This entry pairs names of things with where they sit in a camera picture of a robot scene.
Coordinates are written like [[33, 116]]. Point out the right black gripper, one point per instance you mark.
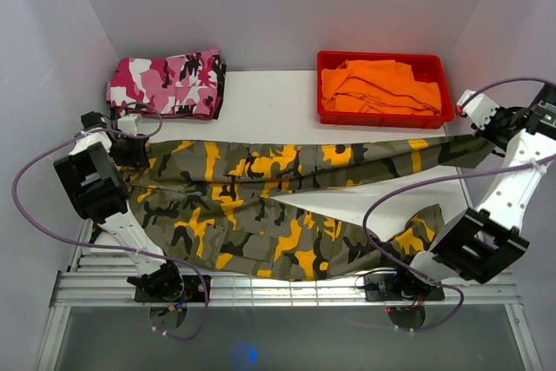
[[486, 132]]

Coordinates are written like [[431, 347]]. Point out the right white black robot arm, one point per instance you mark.
[[485, 239]]

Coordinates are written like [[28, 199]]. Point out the aluminium rail frame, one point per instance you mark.
[[96, 278]]

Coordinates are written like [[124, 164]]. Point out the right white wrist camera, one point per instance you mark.
[[479, 109]]

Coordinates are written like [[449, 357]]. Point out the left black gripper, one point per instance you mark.
[[137, 157]]

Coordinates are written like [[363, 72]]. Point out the yellow camouflage trousers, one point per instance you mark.
[[217, 204]]

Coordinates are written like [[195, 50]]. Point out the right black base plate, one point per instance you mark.
[[391, 285]]

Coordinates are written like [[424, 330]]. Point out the pink camouflage folded trousers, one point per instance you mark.
[[188, 85]]

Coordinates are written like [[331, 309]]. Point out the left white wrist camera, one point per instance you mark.
[[129, 124]]

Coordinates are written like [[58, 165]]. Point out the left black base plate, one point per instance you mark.
[[189, 288]]

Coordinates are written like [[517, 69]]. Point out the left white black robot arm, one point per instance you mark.
[[91, 178]]

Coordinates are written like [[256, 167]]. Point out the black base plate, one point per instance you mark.
[[391, 285], [189, 288]]

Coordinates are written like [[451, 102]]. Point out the red plastic bin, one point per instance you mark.
[[426, 68]]

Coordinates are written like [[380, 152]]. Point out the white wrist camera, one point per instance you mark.
[[129, 124], [479, 109]]

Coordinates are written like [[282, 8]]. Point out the orange cloth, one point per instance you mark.
[[378, 87]]

